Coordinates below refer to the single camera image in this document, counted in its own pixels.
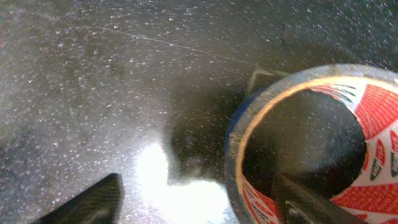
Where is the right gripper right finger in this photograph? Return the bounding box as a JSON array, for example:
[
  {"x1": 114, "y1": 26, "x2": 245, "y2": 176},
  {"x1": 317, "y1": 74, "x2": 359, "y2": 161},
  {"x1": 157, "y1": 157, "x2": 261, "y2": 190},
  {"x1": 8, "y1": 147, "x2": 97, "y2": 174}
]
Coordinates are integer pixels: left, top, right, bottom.
[{"x1": 272, "y1": 172, "x2": 368, "y2": 224}]

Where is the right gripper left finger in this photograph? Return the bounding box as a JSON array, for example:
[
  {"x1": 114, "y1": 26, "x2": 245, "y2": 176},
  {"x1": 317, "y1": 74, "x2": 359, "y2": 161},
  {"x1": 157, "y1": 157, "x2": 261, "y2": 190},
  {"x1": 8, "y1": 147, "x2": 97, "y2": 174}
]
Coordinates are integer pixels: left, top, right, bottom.
[{"x1": 29, "y1": 172, "x2": 126, "y2": 224}]

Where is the roll of blue tape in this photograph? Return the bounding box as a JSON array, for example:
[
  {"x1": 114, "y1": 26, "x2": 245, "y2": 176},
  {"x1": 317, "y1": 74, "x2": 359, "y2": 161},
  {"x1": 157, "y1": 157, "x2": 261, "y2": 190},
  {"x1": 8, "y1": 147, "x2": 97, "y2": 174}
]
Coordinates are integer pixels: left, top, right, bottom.
[{"x1": 223, "y1": 63, "x2": 398, "y2": 224}]

